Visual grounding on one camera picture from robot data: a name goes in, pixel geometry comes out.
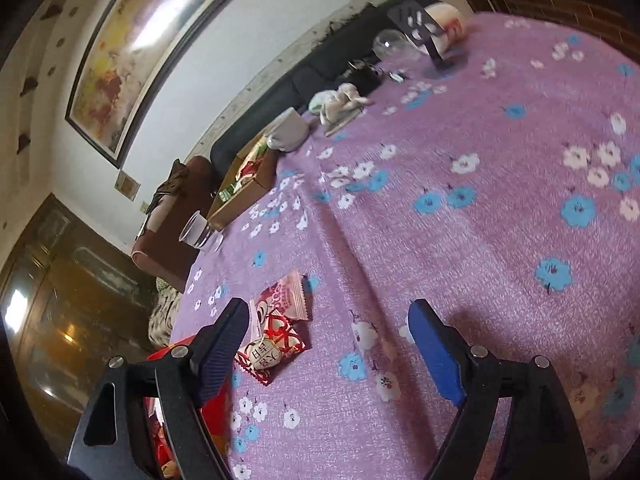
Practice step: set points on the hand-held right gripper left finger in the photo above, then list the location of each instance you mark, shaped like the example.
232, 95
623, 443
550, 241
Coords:
220, 355

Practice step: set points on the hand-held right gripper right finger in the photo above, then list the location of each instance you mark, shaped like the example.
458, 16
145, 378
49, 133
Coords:
435, 350

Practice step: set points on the red white candy packet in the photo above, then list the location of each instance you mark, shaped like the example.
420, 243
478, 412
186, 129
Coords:
270, 352

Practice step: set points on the red gift box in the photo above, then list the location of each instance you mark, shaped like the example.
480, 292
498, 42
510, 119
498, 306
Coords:
217, 410

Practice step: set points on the floral cushion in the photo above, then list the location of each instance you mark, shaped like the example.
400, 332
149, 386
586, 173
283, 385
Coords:
162, 315

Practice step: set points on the pink snack packet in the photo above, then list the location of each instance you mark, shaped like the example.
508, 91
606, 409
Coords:
285, 295

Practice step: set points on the purple floral tablecloth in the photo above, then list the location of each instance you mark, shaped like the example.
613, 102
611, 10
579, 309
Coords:
450, 260

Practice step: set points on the clear plastic cup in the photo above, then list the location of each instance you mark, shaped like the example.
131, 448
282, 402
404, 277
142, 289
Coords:
197, 232

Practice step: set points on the brown armchair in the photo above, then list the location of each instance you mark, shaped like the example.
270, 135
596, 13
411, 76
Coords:
175, 220

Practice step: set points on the cardboard box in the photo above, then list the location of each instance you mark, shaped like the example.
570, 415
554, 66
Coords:
240, 205

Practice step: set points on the wooden cabinet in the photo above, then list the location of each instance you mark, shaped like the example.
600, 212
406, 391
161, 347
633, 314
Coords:
75, 310

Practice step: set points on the brown cloth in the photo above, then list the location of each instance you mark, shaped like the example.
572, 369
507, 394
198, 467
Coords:
170, 182

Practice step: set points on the white plush toy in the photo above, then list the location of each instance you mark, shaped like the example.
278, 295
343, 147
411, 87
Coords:
340, 100

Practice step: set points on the small grey gadget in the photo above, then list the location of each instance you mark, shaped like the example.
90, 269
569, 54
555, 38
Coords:
396, 76

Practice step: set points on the black pouch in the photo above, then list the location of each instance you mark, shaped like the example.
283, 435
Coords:
365, 77

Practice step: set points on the dark sofa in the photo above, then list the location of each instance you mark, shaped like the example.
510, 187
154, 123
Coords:
320, 67

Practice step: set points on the clear glass globe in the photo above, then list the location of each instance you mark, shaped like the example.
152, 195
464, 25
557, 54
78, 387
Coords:
392, 45

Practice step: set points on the framed painting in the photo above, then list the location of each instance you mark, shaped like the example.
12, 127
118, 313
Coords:
135, 45

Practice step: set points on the black phone stand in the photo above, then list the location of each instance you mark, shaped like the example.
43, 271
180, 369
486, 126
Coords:
415, 22

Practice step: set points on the white red printed bag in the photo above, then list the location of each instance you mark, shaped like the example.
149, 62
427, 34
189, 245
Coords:
452, 20

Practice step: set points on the small wall frame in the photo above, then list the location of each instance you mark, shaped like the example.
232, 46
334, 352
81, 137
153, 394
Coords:
126, 185

